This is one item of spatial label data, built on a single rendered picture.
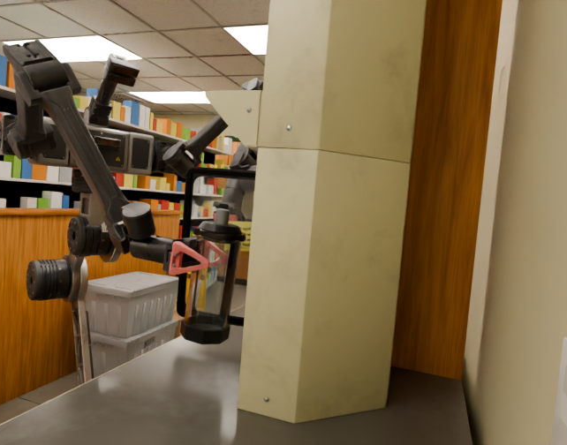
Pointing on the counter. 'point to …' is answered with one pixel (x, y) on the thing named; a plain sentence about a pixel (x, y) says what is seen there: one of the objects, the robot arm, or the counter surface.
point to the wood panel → (446, 184)
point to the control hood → (239, 113)
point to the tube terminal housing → (329, 206)
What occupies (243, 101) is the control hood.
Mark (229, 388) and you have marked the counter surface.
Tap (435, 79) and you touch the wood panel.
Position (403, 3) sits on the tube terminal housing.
